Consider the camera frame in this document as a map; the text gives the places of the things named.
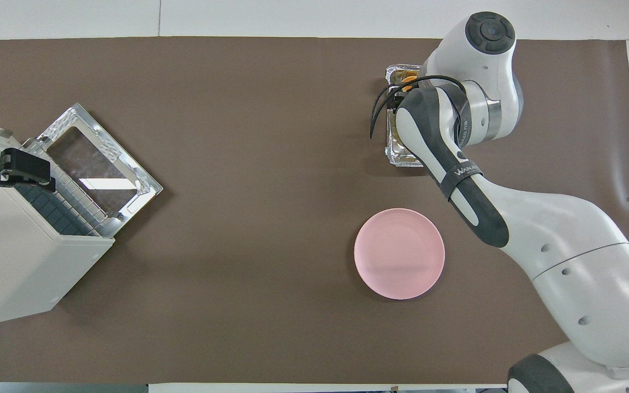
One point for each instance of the aluminium foil baking tray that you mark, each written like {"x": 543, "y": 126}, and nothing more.
{"x": 399, "y": 155}

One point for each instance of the yellow sliced bread loaf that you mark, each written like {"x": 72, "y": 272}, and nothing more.
{"x": 409, "y": 81}

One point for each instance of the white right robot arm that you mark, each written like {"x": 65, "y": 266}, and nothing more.
{"x": 576, "y": 267}

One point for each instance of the cream toaster oven body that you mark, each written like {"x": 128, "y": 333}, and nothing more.
{"x": 19, "y": 262}

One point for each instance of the glass oven door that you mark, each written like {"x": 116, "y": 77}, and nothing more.
{"x": 129, "y": 164}

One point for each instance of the brown table mat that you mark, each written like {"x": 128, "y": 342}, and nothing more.
{"x": 238, "y": 273}

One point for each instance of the pink round plate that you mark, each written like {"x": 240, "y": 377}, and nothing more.
{"x": 399, "y": 254}

